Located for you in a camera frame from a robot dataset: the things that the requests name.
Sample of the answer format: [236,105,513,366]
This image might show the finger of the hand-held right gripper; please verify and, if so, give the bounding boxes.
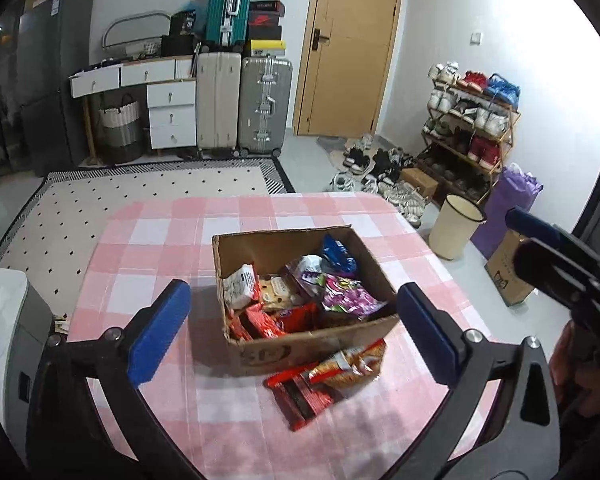
[512,238,600,307]
[505,207,576,252]

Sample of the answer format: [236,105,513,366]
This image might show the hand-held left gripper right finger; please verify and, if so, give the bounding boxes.
[396,282,562,480]

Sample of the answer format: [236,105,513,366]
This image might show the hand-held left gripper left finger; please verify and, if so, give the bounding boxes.
[25,279,206,480]

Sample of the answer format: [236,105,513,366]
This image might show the large orange white snack packet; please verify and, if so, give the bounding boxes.
[307,338,387,392]

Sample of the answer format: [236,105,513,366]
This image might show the purple snack packet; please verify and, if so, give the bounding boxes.
[321,274,390,322]

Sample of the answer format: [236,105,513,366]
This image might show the beige cookie packet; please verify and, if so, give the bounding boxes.
[257,274,306,311]

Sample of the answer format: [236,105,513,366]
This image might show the blue cookie packet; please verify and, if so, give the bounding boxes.
[321,235,358,275]

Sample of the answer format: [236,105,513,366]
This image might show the silver purple-edged snack packet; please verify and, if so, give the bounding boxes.
[286,255,331,301]

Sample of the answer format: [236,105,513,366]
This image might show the red dark-centred snack packet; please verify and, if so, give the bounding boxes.
[264,362,348,432]

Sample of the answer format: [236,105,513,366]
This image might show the person's right hand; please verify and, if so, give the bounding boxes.
[550,320,600,418]

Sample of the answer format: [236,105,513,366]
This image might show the purple bag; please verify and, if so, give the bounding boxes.
[470,162,543,258]

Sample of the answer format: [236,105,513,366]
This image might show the small brown cardboard box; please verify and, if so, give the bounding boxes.
[484,232,536,307]

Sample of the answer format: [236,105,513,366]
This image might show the cream bucket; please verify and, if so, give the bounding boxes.
[428,194,487,261]

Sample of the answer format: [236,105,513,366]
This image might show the pink checked tablecloth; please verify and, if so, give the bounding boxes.
[67,192,501,480]

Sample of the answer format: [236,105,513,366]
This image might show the shoe rack full of shoes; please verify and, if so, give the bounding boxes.
[421,62,523,206]

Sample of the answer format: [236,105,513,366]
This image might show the dotted rug with striped border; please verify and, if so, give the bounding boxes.
[0,157,296,321]

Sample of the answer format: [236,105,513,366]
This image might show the pile of loose shoes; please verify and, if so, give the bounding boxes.
[325,134,431,228]

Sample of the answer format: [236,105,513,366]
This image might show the grey white laundry basket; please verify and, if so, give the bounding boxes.
[98,95,143,163]

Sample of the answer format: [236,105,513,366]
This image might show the grey door mat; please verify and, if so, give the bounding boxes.
[316,135,351,168]

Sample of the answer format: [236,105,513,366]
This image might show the white desk with drawers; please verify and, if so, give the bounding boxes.
[70,55,198,161]

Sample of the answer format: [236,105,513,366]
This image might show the beige suitcase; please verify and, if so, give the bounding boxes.
[195,42,242,157]

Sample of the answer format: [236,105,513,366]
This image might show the wooden door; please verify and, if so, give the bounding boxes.
[294,0,406,138]

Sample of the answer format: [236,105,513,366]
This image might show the silver suitcase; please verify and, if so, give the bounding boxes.
[237,55,293,158]

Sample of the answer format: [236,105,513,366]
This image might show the dark grey refrigerator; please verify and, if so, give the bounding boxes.
[17,0,93,176]

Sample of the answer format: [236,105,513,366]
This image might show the black storage box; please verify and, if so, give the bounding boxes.
[161,35,198,57]

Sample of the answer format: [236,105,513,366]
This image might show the yellow black shoe box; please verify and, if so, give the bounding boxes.
[243,39,287,58]

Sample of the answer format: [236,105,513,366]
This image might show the black printed bag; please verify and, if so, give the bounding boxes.
[169,10,201,38]

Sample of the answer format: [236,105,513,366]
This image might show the black shoe box red logo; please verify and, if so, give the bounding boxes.
[247,12,283,41]

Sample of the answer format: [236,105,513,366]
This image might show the teal suitcase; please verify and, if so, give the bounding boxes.
[205,0,255,53]

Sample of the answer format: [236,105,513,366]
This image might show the grey curved metal frame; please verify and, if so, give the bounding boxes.
[102,9,173,48]

